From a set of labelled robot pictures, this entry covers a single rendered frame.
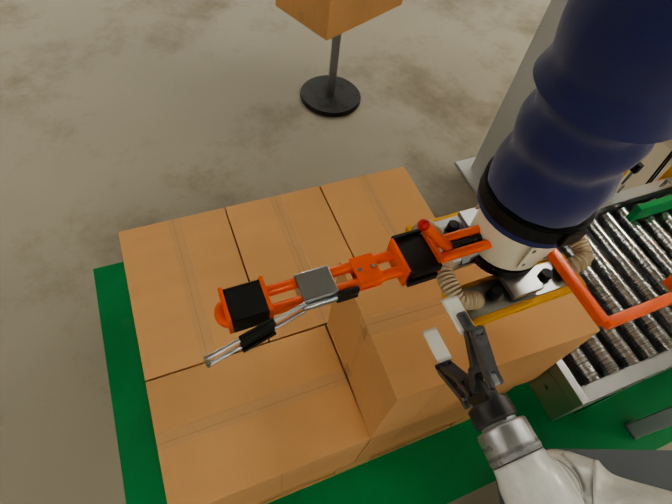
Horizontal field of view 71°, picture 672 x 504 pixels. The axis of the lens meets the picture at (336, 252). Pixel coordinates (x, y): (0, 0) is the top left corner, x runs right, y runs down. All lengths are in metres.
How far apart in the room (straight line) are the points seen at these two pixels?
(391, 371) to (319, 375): 0.44
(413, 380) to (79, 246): 1.90
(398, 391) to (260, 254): 0.84
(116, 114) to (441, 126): 2.03
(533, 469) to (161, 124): 2.74
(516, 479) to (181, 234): 1.41
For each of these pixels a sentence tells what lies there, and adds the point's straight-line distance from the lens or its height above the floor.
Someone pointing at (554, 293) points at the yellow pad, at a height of 1.13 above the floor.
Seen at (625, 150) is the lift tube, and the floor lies 1.57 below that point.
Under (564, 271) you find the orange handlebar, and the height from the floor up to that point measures 1.25.
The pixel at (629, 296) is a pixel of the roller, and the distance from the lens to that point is 2.14.
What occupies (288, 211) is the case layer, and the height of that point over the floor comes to 0.54.
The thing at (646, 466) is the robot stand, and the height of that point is 0.75.
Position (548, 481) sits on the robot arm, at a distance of 0.84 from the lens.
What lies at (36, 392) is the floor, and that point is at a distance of 2.35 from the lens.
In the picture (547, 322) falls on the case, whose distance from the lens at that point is 1.38.
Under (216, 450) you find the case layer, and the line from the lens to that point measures 1.52.
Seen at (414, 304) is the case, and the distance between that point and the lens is 1.26.
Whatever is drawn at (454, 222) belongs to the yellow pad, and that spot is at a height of 1.16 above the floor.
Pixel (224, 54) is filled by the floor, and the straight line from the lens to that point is 3.63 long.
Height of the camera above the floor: 2.03
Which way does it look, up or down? 56 degrees down
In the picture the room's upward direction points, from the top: 10 degrees clockwise
